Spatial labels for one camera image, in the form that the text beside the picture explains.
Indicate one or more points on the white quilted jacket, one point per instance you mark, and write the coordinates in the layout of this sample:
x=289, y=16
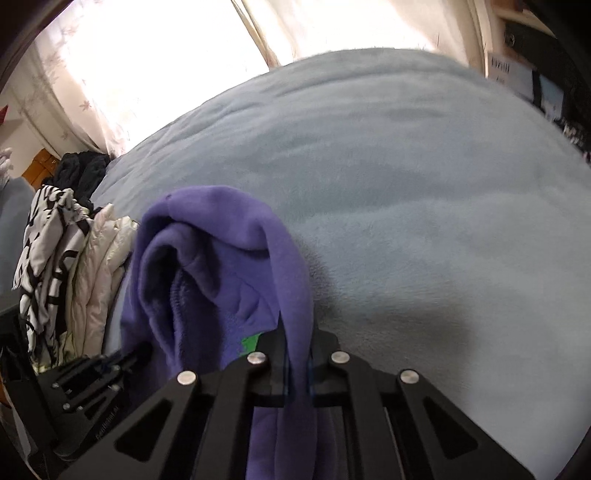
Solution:
x=101, y=267

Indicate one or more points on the black and white patterned garment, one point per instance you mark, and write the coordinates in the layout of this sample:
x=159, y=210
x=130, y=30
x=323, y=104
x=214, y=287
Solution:
x=46, y=240

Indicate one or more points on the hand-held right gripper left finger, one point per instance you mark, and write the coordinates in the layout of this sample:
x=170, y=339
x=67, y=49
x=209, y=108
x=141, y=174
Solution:
x=272, y=369

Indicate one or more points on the white printed box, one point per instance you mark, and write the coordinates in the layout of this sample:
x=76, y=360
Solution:
x=512, y=74

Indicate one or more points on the purple hoodie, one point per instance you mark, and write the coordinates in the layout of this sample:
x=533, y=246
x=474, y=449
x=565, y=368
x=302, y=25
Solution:
x=221, y=258

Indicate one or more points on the wooden furniture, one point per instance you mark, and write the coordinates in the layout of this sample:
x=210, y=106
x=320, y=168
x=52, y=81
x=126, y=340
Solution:
x=41, y=168

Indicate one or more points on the light blue fleece blanket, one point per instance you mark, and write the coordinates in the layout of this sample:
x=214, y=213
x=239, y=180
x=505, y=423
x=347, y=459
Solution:
x=392, y=207

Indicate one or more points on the grey blue cloth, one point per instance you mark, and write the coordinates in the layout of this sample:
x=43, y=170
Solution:
x=14, y=230

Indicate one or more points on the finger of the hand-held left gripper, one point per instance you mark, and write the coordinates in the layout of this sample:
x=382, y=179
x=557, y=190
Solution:
x=134, y=353
x=99, y=392

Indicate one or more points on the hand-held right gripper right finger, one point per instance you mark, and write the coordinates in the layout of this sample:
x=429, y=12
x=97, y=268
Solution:
x=323, y=374

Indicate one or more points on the white flower-print curtain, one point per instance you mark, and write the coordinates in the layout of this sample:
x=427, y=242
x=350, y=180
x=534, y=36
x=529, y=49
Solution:
x=138, y=69

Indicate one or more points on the dark shelf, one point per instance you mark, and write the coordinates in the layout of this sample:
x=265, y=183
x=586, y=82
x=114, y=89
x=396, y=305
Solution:
x=531, y=32

